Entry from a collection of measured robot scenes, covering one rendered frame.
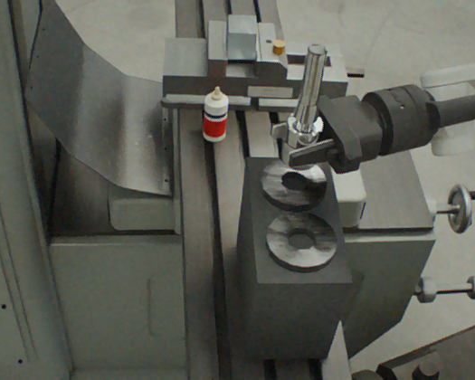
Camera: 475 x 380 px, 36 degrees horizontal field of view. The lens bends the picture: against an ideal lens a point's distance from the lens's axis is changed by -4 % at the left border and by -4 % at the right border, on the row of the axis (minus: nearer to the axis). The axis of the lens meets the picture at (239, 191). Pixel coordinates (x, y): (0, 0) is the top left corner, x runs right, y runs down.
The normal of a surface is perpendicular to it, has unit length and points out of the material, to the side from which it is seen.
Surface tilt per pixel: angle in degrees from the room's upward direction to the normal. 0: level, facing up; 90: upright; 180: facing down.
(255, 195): 0
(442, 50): 0
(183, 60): 0
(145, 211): 90
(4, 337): 89
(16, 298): 89
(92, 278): 90
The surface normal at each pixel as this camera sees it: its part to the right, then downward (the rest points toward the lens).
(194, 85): 0.04, 0.73
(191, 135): 0.07, -0.68
